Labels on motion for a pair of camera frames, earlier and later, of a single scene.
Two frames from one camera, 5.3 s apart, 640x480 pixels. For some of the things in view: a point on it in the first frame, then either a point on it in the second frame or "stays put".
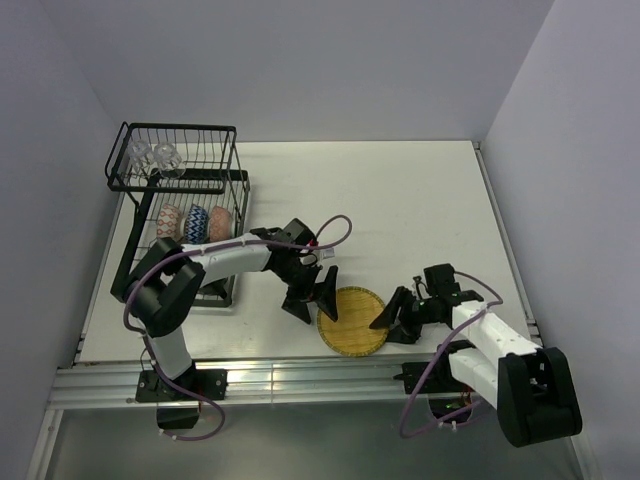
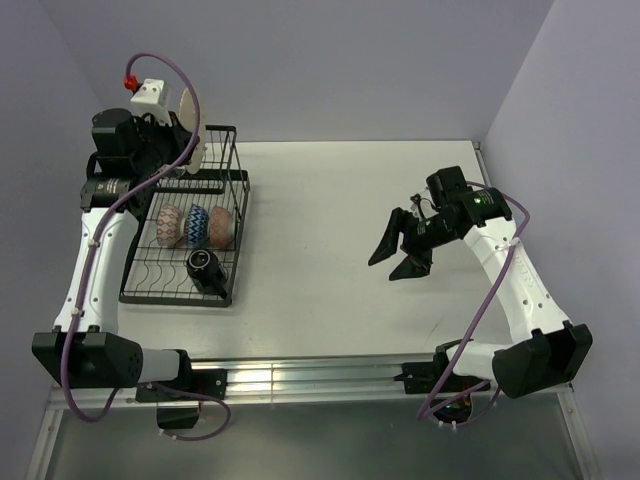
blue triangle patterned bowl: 168,221 stays put
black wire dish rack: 194,193 stays put
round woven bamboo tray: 351,334 to 187,116
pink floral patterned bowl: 220,223 stays put
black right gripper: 388,314 to 417,262
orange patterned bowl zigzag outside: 196,225 stays put
